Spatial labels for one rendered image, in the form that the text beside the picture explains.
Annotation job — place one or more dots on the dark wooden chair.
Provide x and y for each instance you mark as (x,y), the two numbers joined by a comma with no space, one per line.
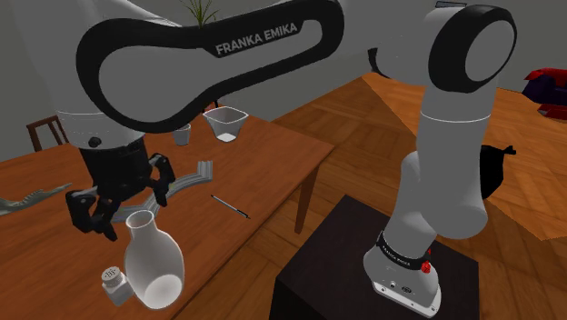
(44,130)

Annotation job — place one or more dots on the clear measuring cup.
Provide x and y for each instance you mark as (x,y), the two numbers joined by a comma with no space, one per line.
(226,124)

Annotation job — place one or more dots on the white salt shaker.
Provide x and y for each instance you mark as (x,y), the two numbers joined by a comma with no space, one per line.
(116,286)

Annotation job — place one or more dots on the grey jagged utensil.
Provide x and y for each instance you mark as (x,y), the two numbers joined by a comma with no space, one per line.
(26,201)

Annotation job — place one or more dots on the dark robot stand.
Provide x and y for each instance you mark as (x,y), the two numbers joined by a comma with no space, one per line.
(328,274)

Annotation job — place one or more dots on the green potted plant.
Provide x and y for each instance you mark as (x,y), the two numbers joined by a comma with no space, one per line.
(200,12)

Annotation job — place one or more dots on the wooden table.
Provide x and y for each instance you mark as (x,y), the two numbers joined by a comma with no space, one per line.
(265,164)

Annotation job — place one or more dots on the red and blue furniture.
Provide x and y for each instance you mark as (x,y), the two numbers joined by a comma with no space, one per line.
(547,88)

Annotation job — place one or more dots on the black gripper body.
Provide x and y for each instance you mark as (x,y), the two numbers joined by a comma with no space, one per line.
(117,170)

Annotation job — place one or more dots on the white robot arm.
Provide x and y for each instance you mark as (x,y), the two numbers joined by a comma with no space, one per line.
(274,84)

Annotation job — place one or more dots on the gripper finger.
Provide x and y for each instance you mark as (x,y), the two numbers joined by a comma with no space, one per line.
(165,177)
(86,212)

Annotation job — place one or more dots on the white vase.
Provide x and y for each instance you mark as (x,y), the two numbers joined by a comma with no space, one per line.
(153,261)

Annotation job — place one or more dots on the small white cup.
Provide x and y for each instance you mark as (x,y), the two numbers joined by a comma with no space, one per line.
(182,135)

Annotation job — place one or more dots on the dark pen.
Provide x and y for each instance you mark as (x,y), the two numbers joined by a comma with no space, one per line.
(230,206)

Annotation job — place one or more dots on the grey curved slotted utensil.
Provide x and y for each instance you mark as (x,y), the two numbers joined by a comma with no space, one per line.
(190,179)

